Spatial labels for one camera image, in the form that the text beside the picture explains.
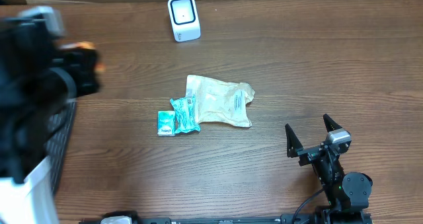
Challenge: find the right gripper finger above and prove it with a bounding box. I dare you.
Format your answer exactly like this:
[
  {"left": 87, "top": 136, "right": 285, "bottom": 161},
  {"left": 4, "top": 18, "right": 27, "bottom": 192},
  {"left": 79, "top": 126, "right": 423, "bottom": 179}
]
[
  {"left": 285, "top": 124, "right": 303, "bottom": 158},
  {"left": 323, "top": 114, "right": 342, "bottom": 133}
]

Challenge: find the beige snack pouch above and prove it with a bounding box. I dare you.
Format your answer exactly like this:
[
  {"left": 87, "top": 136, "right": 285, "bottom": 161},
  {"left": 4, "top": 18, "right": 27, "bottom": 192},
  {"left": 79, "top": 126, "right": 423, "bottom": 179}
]
[{"left": 186, "top": 75, "right": 255, "bottom": 128}]

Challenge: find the teal crinkled wrapper packet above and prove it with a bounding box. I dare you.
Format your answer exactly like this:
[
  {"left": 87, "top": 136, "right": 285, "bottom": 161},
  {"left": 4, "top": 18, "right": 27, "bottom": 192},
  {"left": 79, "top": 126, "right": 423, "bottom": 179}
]
[{"left": 170, "top": 96, "right": 201, "bottom": 134}]

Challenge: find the teal tissue pack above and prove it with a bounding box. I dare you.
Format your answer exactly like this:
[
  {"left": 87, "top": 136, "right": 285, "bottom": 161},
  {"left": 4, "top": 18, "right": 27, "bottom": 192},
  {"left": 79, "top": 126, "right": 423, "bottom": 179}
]
[{"left": 157, "top": 111, "right": 176, "bottom": 136}]

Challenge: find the orange tissue pack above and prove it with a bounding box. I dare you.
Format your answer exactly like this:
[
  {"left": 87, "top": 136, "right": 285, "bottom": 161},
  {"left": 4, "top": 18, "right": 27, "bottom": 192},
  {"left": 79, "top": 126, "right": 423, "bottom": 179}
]
[{"left": 59, "top": 41, "right": 106, "bottom": 73}]

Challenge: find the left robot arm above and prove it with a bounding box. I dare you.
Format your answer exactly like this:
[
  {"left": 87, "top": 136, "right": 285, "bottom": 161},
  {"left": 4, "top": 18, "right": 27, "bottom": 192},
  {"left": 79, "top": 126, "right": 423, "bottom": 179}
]
[{"left": 1, "top": 13, "right": 100, "bottom": 223}]

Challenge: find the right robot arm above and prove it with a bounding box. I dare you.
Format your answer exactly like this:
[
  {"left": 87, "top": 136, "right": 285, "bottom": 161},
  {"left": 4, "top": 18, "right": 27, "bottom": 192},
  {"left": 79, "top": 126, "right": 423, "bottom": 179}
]
[{"left": 280, "top": 114, "right": 373, "bottom": 224}]

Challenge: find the white barcode scanner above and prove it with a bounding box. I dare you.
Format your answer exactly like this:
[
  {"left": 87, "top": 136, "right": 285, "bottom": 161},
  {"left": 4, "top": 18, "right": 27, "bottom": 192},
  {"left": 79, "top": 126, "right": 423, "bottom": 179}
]
[{"left": 167, "top": 0, "right": 201, "bottom": 42}]

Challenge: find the grey plastic shopping basket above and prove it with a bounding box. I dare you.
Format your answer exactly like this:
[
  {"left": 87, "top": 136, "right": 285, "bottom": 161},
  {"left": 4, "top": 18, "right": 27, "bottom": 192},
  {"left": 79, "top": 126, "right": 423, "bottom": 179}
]
[{"left": 44, "top": 100, "right": 77, "bottom": 196}]

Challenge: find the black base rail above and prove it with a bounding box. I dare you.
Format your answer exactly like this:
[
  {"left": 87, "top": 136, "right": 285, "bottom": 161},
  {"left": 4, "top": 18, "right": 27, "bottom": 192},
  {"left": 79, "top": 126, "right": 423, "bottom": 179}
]
[{"left": 79, "top": 210, "right": 318, "bottom": 224}]

